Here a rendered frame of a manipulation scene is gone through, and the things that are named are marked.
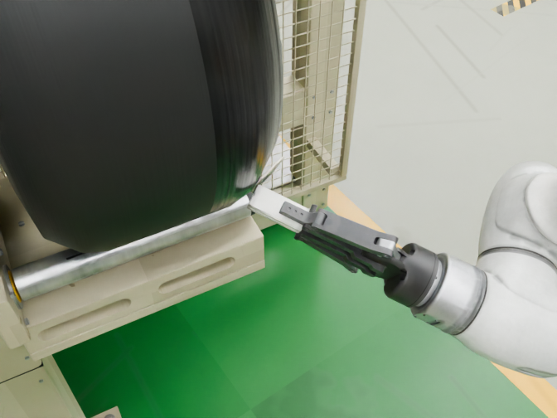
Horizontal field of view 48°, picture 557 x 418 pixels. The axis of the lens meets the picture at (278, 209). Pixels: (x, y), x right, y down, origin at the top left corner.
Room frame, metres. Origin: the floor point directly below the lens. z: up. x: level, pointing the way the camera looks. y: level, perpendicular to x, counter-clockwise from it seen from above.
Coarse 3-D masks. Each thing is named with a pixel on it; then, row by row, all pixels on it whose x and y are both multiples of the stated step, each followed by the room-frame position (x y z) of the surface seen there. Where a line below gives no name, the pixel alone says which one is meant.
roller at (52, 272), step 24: (216, 216) 0.58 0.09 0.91; (240, 216) 0.59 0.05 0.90; (144, 240) 0.54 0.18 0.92; (168, 240) 0.55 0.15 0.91; (48, 264) 0.49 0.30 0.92; (72, 264) 0.49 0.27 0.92; (96, 264) 0.50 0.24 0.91; (120, 264) 0.51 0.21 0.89; (24, 288) 0.46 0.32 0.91; (48, 288) 0.47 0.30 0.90
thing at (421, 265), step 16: (368, 256) 0.45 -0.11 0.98; (416, 256) 0.45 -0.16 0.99; (432, 256) 0.46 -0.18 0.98; (384, 272) 0.46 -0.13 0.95; (400, 272) 0.44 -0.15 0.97; (416, 272) 0.44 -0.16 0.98; (432, 272) 0.44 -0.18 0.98; (384, 288) 0.45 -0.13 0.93; (400, 288) 0.43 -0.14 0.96; (416, 288) 0.42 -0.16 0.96; (416, 304) 0.42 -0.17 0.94
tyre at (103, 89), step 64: (0, 0) 0.44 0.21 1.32; (64, 0) 0.45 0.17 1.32; (128, 0) 0.47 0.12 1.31; (192, 0) 0.49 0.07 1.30; (256, 0) 0.52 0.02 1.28; (0, 64) 0.42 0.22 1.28; (64, 64) 0.43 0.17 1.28; (128, 64) 0.44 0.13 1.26; (192, 64) 0.46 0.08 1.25; (256, 64) 0.49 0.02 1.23; (0, 128) 0.41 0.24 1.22; (64, 128) 0.41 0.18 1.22; (128, 128) 0.43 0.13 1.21; (192, 128) 0.45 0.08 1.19; (256, 128) 0.48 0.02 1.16; (64, 192) 0.40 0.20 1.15; (128, 192) 0.42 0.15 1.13; (192, 192) 0.45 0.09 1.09
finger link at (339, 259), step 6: (300, 240) 0.50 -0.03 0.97; (306, 240) 0.49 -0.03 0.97; (312, 246) 0.49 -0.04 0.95; (318, 246) 0.49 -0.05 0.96; (324, 252) 0.49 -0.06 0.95; (330, 252) 0.49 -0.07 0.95; (336, 258) 0.49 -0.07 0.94; (342, 258) 0.49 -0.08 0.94; (342, 264) 0.49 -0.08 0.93; (348, 264) 0.48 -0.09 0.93; (354, 270) 0.48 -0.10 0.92
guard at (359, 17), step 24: (288, 0) 1.19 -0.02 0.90; (336, 0) 1.24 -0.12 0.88; (360, 0) 1.26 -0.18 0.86; (336, 24) 1.24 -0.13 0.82; (360, 24) 1.26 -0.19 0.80; (360, 48) 1.26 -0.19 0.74; (288, 72) 1.19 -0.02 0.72; (336, 96) 1.24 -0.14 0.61; (312, 144) 1.22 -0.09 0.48; (288, 192) 1.19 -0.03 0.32
